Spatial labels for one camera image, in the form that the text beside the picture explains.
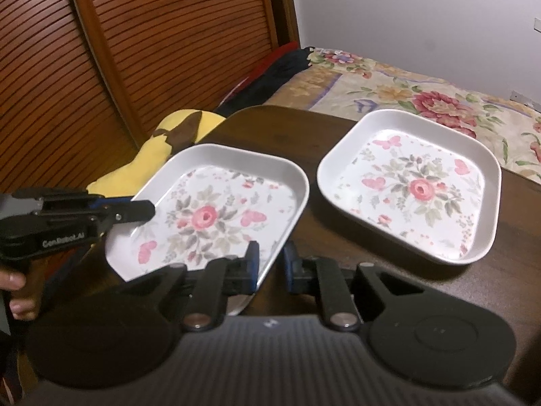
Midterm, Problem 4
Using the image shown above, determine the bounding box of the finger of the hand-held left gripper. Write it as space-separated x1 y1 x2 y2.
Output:
87 194 127 210
100 200 156 226

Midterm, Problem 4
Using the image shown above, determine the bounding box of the floral bed blanket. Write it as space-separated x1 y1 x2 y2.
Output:
265 46 541 184

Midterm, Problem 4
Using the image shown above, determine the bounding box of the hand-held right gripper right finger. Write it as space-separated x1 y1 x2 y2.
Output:
283 243 424 333

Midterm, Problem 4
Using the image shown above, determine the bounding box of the wooden louvered wardrobe door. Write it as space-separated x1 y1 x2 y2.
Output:
64 0 302 146
0 0 142 206

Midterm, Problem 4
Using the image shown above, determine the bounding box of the yellow plush pillow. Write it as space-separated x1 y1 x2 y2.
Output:
87 109 226 200

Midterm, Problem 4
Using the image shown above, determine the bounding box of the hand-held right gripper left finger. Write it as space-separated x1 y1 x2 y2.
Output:
122 241 260 333

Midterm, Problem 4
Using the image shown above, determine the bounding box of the wall socket row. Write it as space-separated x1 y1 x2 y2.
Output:
508 90 541 107

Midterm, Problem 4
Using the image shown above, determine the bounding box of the floral square white plate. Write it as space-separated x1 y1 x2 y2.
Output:
104 144 310 285
317 109 502 266

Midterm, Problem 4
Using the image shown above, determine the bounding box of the dark clothes pile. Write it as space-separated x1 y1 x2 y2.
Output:
215 41 312 118

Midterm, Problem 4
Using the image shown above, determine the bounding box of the person's left hand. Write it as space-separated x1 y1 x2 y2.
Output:
0 268 42 321

